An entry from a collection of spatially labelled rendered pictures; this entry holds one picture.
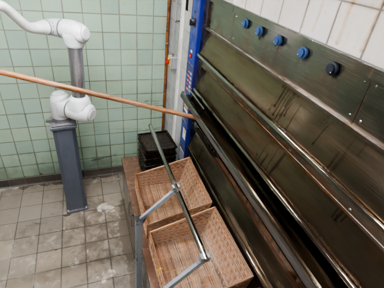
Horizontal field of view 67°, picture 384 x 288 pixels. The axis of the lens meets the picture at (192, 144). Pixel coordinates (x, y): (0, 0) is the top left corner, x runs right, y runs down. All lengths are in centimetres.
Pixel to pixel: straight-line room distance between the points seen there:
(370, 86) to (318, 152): 29
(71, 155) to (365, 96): 235
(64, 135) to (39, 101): 58
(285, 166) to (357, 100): 46
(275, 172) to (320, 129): 34
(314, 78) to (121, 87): 221
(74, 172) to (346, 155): 237
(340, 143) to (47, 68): 252
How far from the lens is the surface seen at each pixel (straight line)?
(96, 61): 297
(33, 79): 177
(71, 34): 227
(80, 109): 243
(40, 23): 232
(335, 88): 114
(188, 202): 244
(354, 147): 110
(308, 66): 124
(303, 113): 126
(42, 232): 317
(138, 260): 215
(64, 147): 276
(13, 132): 334
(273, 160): 144
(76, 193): 310
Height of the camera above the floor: 233
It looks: 34 degrees down
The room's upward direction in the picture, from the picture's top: 7 degrees clockwise
